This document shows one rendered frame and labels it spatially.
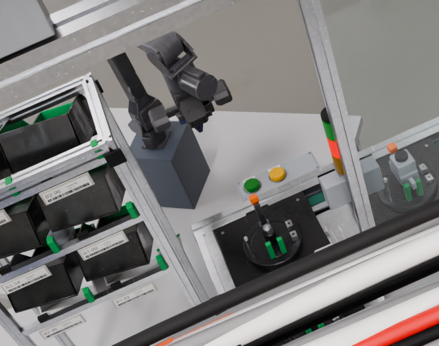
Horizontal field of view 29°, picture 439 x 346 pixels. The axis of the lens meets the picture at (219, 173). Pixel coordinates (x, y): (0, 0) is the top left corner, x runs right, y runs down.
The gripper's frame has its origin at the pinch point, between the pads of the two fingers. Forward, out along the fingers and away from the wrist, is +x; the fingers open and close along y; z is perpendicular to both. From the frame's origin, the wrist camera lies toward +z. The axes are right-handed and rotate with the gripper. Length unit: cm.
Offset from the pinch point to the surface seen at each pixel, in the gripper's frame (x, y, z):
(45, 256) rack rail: -22, -34, 41
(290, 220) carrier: 24.9, 10.9, 17.2
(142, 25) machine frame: -82, -2, 76
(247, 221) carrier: 28.4, 1.8, 9.3
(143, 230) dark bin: -7.6, -18.3, 31.7
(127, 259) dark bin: -7.2, -22.8, 36.7
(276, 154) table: 39.6, 16.9, -18.6
